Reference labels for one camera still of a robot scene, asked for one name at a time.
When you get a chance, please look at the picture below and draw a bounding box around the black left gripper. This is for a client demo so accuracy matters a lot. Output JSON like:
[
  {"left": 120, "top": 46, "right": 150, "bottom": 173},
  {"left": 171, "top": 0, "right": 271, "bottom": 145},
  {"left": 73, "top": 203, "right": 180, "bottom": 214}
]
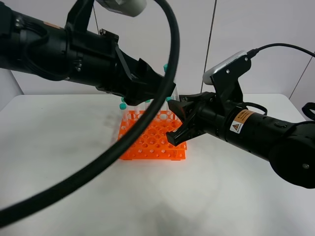
[{"left": 65, "top": 0, "right": 164, "bottom": 105}]

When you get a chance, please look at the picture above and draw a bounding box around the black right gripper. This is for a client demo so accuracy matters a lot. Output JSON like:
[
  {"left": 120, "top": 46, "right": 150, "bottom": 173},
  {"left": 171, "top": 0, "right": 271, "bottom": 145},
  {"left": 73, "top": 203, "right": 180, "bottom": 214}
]
[{"left": 166, "top": 55, "right": 252, "bottom": 147}]

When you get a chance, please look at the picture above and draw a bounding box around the green-capped test tube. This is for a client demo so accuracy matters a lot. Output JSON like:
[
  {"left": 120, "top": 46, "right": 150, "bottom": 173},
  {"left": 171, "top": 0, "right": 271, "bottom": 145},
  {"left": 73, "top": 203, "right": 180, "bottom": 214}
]
[
  {"left": 119, "top": 102, "right": 129, "bottom": 129},
  {"left": 163, "top": 64, "right": 180, "bottom": 101}
]

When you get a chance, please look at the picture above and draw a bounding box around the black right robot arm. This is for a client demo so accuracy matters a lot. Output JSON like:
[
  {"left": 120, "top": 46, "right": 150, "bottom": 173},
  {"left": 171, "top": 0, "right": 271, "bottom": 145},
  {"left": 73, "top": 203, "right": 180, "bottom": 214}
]
[{"left": 166, "top": 52, "right": 315, "bottom": 189}]

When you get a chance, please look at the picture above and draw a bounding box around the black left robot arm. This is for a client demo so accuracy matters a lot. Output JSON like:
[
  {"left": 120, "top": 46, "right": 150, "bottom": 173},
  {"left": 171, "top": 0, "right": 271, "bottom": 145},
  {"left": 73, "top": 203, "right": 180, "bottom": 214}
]
[{"left": 0, "top": 0, "right": 163, "bottom": 106}]

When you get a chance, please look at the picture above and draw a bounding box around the orange test tube rack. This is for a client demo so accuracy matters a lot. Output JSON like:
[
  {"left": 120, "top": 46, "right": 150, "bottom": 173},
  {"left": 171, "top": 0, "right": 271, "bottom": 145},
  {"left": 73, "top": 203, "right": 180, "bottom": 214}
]
[{"left": 120, "top": 111, "right": 187, "bottom": 161}]

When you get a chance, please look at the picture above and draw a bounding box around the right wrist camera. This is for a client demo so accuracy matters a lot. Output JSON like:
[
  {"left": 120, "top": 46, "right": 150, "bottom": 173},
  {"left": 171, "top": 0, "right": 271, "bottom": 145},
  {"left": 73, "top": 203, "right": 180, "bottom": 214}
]
[{"left": 202, "top": 51, "right": 247, "bottom": 85}]

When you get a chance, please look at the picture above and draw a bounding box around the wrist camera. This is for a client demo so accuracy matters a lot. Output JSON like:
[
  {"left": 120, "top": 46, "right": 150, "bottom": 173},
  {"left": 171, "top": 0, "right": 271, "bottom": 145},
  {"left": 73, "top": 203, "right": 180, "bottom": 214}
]
[
  {"left": 96, "top": 0, "right": 147, "bottom": 17},
  {"left": 202, "top": 51, "right": 247, "bottom": 85}
]

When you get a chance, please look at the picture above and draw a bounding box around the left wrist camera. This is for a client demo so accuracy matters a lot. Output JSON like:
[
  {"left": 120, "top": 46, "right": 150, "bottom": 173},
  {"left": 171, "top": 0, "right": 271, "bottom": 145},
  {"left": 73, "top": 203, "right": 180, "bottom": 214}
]
[{"left": 96, "top": 0, "right": 147, "bottom": 17}]

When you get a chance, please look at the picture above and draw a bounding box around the thin black camera cable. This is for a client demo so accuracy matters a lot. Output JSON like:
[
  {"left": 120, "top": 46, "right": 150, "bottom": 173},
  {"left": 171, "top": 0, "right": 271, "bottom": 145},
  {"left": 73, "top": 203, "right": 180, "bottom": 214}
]
[{"left": 247, "top": 43, "right": 315, "bottom": 59}]

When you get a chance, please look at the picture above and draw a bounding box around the thick black camera cable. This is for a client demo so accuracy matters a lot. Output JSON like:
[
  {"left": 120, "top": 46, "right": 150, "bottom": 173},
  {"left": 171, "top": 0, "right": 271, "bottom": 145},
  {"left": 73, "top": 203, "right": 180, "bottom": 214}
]
[{"left": 0, "top": 0, "right": 181, "bottom": 228}]

